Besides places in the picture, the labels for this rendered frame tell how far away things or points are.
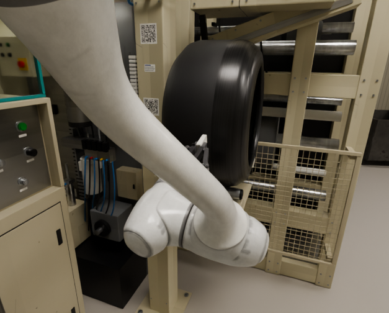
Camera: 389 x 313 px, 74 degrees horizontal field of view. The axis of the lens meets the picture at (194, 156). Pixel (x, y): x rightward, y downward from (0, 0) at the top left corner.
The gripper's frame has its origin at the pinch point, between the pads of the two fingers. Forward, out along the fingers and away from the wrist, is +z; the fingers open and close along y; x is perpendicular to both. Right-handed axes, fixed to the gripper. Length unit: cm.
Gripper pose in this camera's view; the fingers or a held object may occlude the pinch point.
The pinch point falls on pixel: (201, 143)
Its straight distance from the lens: 83.5
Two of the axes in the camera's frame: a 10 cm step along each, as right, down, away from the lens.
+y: -9.4, -1.3, 3.2
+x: 0.7, 8.4, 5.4
